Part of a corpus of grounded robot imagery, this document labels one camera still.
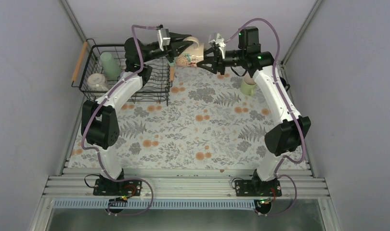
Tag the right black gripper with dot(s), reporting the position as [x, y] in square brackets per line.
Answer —
[217, 64]

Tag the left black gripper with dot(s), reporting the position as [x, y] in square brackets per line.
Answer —
[173, 49]

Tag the beige floral mug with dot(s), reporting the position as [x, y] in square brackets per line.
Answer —
[192, 55]

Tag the light green mug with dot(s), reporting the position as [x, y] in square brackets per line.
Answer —
[248, 86]

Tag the black cylindrical cup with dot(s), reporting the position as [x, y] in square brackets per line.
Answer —
[285, 84]

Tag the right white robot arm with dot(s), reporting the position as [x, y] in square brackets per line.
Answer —
[290, 127]

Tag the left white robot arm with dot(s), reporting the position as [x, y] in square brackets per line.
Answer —
[100, 128]

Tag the floral patterned table mat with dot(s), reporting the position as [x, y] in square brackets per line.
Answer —
[206, 123]

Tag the mint green tumbler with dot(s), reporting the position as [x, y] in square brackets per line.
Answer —
[110, 66]

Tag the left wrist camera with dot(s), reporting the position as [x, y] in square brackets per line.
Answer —
[164, 38]

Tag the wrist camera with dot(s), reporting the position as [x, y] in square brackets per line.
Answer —
[216, 41]
[164, 38]

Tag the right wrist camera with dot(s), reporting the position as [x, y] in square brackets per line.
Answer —
[216, 41]

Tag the black wire dish rack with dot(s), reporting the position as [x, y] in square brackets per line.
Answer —
[156, 86]

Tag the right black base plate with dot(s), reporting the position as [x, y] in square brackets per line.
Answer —
[257, 188]

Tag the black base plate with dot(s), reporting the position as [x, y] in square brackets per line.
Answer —
[257, 188]
[106, 187]

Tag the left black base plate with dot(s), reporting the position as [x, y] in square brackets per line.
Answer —
[106, 187]

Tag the aluminium mounting rail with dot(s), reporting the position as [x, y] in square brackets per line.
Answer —
[181, 183]

